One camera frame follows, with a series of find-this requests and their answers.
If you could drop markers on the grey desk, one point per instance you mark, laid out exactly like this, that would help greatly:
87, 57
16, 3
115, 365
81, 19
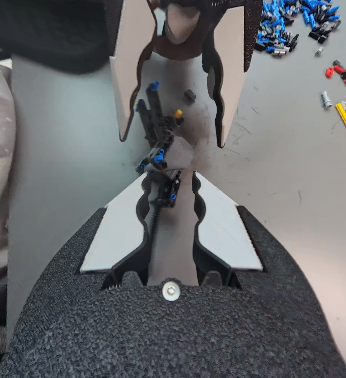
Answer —
279, 192

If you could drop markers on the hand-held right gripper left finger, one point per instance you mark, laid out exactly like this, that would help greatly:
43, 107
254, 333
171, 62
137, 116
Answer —
116, 236

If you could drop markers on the black toy brick assembly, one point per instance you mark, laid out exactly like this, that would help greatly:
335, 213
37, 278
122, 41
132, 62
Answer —
156, 118

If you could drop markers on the pile of blue black pins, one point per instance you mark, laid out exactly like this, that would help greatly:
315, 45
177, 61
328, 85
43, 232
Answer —
273, 35

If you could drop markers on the yellow toy beam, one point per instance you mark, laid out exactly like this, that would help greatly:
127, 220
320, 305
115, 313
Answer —
344, 116

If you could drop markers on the light grey toy pin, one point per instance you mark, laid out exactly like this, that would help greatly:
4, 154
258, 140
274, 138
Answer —
326, 99

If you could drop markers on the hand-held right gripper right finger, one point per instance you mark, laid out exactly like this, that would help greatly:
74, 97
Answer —
226, 233

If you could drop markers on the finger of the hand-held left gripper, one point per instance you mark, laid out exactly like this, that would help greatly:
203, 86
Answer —
125, 73
232, 73

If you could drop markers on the dark grey toy piece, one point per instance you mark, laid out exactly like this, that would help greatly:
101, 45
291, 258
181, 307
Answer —
189, 96

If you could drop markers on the small grey connector piece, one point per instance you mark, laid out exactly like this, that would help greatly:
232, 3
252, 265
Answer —
318, 52

